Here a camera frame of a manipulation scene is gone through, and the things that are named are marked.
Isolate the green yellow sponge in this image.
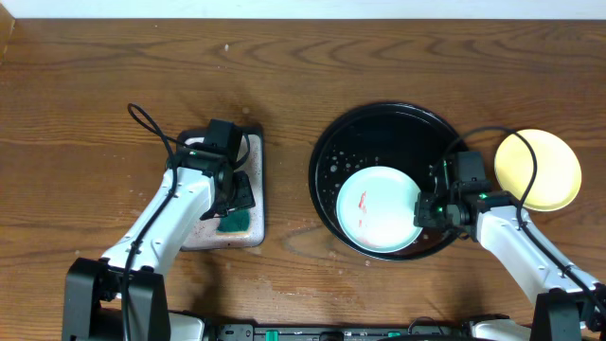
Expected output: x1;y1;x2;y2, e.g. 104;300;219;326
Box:
217;210;250;234

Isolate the mint green plate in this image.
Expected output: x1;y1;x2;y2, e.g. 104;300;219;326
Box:
335;166;422;254

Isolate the yellow plate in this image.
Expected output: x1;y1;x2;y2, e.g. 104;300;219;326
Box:
494;129;582;212

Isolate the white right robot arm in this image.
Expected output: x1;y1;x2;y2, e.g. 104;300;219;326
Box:
414;191;605;340

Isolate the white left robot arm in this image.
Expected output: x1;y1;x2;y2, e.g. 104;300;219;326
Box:
62;168;239;340

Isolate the rectangular pink sponge tray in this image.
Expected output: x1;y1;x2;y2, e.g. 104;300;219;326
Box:
181;127;265;251

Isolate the round black tray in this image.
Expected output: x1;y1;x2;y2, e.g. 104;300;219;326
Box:
308;102;458;261

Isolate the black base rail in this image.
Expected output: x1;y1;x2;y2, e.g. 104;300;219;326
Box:
169;312;474;341

